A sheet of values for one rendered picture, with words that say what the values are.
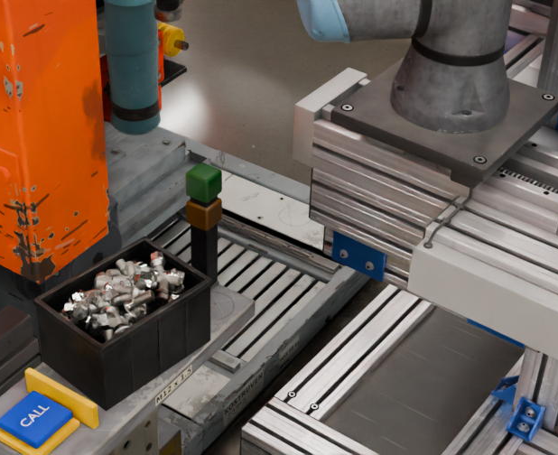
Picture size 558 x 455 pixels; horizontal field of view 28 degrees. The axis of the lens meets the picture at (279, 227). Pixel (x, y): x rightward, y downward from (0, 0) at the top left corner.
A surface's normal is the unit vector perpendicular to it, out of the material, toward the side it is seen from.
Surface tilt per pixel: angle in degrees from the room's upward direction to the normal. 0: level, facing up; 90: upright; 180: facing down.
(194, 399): 0
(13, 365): 90
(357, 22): 101
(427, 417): 0
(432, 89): 73
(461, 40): 90
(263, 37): 0
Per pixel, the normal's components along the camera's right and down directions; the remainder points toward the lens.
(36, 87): 0.83, 0.36
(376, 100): 0.04, -0.80
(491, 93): 0.61, 0.22
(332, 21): 0.12, 0.73
